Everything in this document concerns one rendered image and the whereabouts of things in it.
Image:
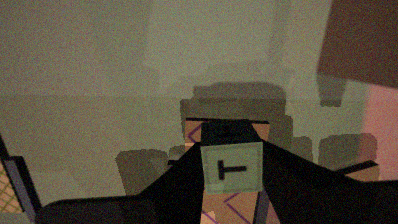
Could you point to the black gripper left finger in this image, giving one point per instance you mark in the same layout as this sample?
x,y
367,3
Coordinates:
x,y
174,198

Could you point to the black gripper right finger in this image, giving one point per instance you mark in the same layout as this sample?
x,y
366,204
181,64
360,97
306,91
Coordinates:
x,y
302,192

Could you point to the orange strip with purple zigzag pattern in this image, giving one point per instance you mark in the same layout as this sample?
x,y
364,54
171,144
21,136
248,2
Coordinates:
x,y
230,208

